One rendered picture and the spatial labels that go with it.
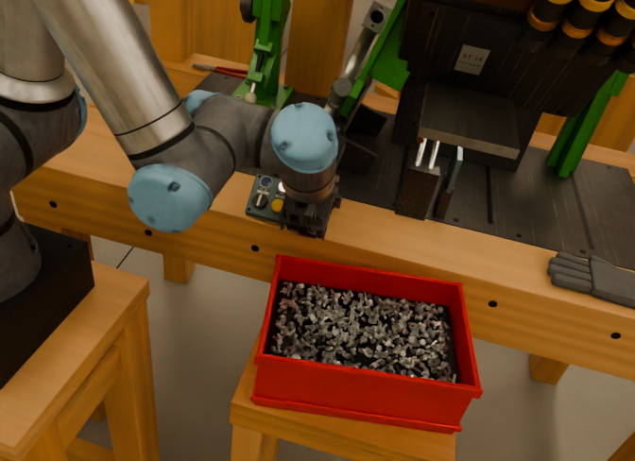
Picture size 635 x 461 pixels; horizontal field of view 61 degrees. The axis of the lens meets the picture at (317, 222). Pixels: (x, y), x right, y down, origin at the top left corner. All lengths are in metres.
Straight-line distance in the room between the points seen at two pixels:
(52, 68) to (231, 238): 0.45
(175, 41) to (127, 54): 1.07
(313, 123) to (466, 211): 0.59
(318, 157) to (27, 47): 0.37
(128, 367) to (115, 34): 0.65
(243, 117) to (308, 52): 0.84
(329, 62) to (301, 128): 0.86
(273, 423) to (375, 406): 0.16
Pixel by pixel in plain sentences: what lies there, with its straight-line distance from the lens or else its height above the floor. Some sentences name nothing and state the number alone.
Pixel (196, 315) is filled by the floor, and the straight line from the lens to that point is 2.02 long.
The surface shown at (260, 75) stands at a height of 1.00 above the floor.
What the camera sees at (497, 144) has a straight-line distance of 0.91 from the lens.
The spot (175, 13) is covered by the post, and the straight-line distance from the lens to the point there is 1.57.
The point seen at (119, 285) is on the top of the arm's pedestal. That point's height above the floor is 0.85.
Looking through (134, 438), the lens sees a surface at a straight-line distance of 1.24.
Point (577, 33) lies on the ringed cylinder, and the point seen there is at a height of 1.31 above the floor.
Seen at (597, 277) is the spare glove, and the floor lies 0.92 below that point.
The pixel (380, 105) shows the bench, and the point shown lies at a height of 0.88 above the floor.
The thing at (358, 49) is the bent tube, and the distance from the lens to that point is 1.20.
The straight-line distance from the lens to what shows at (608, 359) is 1.15.
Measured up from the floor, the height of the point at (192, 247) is 0.79.
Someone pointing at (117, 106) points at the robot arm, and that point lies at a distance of 0.53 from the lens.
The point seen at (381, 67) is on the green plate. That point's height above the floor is 1.14.
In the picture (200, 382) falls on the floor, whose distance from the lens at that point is 1.85.
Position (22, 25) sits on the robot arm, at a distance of 0.74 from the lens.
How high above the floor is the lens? 1.52
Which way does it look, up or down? 38 degrees down
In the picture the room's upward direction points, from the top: 10 degrees clockwise
